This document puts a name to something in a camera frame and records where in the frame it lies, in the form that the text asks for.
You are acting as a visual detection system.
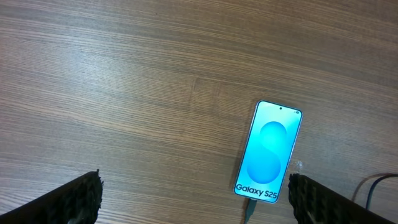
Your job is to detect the black USB-C charging cable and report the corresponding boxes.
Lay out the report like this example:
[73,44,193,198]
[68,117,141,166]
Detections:
[243,172,398,224]

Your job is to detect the Galaxy S25 smartphone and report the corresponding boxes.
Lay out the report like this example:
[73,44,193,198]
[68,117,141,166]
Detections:
[233,100,303,203]

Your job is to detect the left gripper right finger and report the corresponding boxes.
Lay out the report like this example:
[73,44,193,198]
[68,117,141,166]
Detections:
[288,174,393,224]

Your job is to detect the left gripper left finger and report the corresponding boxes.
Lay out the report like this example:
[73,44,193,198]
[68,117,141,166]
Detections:
[1,170,103,224]

